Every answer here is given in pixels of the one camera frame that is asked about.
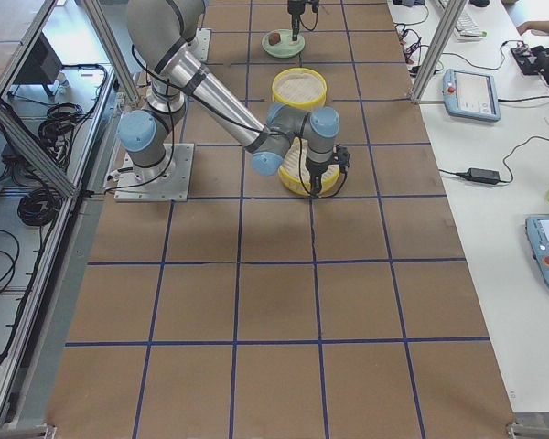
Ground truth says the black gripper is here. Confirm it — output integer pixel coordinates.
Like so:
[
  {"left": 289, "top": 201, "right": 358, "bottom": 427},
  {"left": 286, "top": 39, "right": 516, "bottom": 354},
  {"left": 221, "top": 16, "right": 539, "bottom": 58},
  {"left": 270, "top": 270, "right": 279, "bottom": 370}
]
[
  {"left": 286, "top": 0, "right": 307, "bottom": 41},
  {"left": 306, "top": 157, "right": 330, "bottom": 196}
]

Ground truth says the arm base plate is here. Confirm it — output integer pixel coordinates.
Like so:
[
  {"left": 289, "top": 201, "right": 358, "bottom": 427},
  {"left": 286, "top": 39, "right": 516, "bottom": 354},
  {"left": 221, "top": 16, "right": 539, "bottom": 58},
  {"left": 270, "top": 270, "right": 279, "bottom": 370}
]
[
  {"left": 188, "top": 28, "right": 211, "bottom": 63},
  {"left": 113, "top": 143, "right": 195, "bottom": 202}
]

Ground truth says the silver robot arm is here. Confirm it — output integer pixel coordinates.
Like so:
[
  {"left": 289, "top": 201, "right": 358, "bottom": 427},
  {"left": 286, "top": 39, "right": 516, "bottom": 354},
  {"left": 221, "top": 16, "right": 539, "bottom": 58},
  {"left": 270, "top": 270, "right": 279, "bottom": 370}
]
[{"left": 126, "top": 1, "right": 350, "bottom": 198}]

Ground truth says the person forearm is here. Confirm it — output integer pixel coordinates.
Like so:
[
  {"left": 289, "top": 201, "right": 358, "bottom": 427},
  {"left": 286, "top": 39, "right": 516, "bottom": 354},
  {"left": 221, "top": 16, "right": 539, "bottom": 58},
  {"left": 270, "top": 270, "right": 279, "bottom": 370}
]
[{"left": 517, "top": 20, "right": 549, "bottom": 35}]

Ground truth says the light green plate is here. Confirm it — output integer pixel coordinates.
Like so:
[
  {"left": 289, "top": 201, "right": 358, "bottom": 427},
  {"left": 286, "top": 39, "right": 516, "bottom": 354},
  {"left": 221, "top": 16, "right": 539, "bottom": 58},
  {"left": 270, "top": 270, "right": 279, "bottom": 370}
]
[{"left": 262, "top": 29, "right": 306, "bottom": 59}]

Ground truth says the black power adapter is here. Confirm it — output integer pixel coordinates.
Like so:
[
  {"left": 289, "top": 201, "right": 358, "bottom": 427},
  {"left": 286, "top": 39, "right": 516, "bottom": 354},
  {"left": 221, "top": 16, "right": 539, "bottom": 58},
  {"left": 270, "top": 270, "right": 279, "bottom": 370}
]
[{"left": 456, "top": 167, "right": 501, "bottom": 185}]

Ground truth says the brown bun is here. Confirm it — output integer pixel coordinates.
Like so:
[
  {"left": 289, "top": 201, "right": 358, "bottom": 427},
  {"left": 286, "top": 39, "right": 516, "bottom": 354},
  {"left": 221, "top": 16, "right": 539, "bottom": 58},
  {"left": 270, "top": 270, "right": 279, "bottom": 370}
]
[{"left": 268, "top": 32, "right": 281, "bottom": 46}]

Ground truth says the yellow steamer basket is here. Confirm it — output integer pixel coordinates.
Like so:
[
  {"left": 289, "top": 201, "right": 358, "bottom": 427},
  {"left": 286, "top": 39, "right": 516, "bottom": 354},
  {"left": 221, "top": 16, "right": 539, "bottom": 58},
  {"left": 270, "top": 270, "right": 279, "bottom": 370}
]
[
  {"left": 278, "top": 137, "right": 339, "bottom": 196},
  {"left": 271, "top": 68, "right": 328, "bottom": 110}
]

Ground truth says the white keyboard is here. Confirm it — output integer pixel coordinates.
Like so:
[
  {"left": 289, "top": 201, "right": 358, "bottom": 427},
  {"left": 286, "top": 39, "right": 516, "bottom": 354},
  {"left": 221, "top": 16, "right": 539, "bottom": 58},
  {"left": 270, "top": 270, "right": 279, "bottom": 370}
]
[{"left": 454, "top": 11, "right": 486, "bottom": 40}]

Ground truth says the aluminium frame post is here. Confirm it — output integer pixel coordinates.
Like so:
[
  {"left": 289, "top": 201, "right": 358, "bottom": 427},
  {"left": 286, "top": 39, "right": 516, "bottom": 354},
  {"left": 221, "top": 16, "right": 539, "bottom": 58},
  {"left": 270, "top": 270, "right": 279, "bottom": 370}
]
[{"left": 410, "top": 0, "right": 466, "bottom": 104}]

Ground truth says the black electronics board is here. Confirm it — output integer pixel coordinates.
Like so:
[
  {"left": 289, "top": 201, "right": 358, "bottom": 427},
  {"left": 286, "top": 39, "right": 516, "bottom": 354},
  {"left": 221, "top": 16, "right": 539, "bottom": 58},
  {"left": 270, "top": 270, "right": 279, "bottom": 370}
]
[{"left": 511, "top": 43, "right": 549, "bottom": 76}]

